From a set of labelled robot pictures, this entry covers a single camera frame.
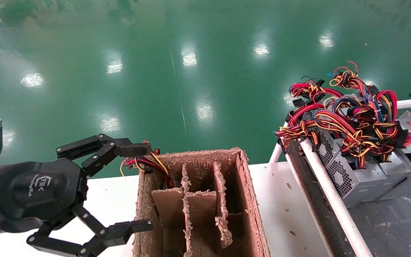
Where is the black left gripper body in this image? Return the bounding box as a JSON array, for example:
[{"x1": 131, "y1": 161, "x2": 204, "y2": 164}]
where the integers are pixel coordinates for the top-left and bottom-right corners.
[{"x1": 0, "y1": 158, "x2": 88, "y2": 233}]

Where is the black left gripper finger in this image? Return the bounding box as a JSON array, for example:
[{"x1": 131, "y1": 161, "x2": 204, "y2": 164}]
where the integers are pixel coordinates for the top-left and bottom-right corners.
[
  {"x1": 55, "y1": 133, "x2": 153, "y2": 178},
  {"x1": 26, "y1": 204, "x2": 155, "y2": 257}
]

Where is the worn brown cardboard divider box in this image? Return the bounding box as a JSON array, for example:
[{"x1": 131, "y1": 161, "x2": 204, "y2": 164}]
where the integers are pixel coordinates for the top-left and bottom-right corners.
[{"x1": 132, "y1": 147, "x2": 271, "y2": 257}]

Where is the wire bundle in box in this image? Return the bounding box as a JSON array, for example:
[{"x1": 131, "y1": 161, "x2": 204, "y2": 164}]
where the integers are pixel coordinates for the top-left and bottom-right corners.
[{"x1": 120, "y1": 140, "x2": 175, "y2": 189}]

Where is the short white tube rail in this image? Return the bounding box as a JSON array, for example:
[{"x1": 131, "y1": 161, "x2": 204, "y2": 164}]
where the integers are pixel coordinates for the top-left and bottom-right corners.
[{"x1": 269, "y1": 143, "x2": 285, "y2": 164}]

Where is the white metal rail frame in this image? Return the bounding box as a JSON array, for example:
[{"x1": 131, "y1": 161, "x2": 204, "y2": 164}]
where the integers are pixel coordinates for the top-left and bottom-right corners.
[{"x1": 283, "y1": 139, "x2": 356, "y2": 257}]

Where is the long white tube rail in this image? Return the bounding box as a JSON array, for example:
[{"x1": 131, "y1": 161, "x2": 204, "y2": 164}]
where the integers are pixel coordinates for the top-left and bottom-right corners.
[{"x1": 299, "y1": 137, "x2": 374, "y2": 257}]

